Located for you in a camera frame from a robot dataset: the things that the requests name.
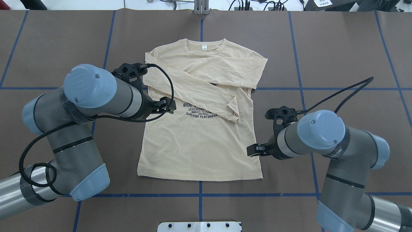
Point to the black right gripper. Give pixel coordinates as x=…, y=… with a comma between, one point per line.
x=273, y=147

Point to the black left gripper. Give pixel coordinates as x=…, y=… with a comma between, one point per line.
x=148, y=109

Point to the beige long-sleeve printed shirt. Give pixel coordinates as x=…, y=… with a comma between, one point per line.
x=206, y=137

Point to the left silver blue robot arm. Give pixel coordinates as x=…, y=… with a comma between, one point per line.
x=64, y=158

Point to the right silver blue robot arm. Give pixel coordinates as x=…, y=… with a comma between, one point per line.
x=343, y=206

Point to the aluminium frame post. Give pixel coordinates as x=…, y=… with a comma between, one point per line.
x=201, y=7

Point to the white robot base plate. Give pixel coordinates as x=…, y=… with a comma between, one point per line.
x=206, y=226

